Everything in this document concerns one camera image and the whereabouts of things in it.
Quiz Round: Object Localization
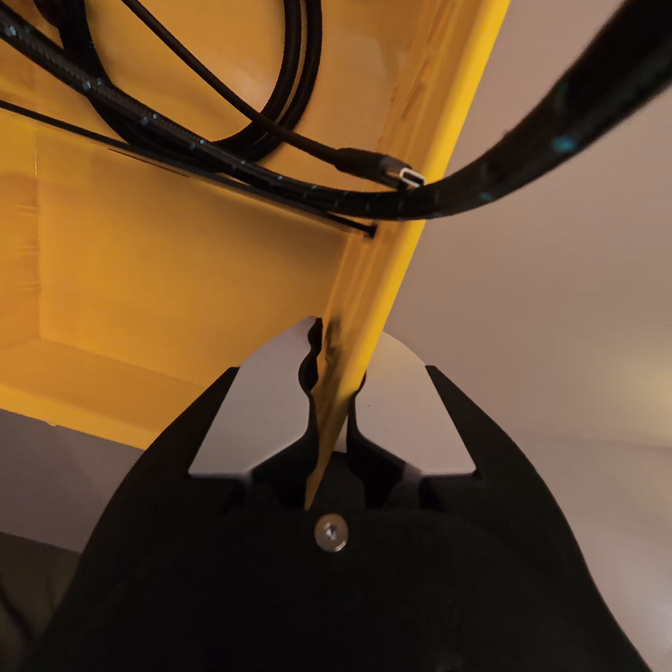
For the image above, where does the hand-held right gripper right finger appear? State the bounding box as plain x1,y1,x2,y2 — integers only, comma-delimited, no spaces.
348,331,478,477

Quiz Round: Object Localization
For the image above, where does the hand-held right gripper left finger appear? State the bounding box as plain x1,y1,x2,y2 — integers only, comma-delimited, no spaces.
187,316,322,477

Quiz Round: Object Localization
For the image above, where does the yellow plastic bin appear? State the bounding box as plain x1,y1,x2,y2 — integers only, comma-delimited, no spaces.
0,0,512,512

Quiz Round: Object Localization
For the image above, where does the black braided hdmi cable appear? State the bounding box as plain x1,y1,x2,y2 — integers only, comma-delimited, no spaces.
0,0,672,221

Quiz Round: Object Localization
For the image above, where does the black usb-c cable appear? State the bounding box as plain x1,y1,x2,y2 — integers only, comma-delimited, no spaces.
120,0,427,191

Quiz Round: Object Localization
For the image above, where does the black bin divider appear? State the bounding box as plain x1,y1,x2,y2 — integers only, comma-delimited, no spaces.
0,100,378,239

